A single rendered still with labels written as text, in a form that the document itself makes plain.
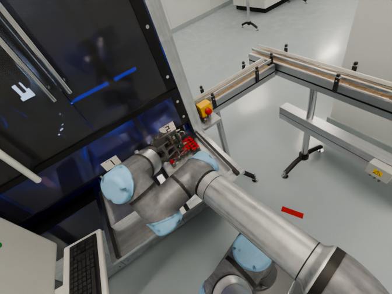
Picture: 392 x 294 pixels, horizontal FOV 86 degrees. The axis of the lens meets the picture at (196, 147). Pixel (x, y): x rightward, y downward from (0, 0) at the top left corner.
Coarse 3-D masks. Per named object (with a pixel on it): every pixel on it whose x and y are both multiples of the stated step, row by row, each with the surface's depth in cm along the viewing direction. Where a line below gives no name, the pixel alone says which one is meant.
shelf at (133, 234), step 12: (192, 132) 129; (228, 156) 109; (240, 168) 102; (96, 192) 117; (192, 204) 96; (120, 228) 98; (132, 228) 96; (144, 228) 94; (108, 240) 95; (120, 240) 93; (132, 240) 92; (144, 240) 90; (132, 252) 90
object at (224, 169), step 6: (198, 138) 122; (198, 144) 120; (204, 144) 118; (204, 150) 116; (210, 150) 114; (216, 156) 109; (168, 162) 117; (180, 162) 115; (222, 162) 105; (168, 168) 114; (222, 168) 105; (228, 168) 102; (222, 174) 102; (228, 174) 100; (192, 198) 96
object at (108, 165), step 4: (116, 156) 107; (108, 160) 106; (112, 160) 108; (116, 160) 109; (104, 164) 107; (108, 164) 108; (112, 164) 109; (116, 164) 110; (104, 168) 108; (108, 168) 109
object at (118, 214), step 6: (102, 192) 111; (108, 204) 109; (114, 204) 108; (120, 204) 107; (126, 204) 106; (108, 210) 104; (114, 210) 105; (120, 210) 104; (126, 210) 103; (132, 210) 102; (108, 216) 99; (114, 216) 102; (120, 216) 102; (126, 216) 97; (132, 216) 99; (114, 222) 100; (120, 222) 97; (114, 228) 97
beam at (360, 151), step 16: (288, 112) 166; (304, 112) 160; (304, 128) 160; (320, 128) 146; (336, 128) 143; (336, 144) 142; (352, 144) 132; (368, 144) 129; (368, 160) 128; (384, 160) 119
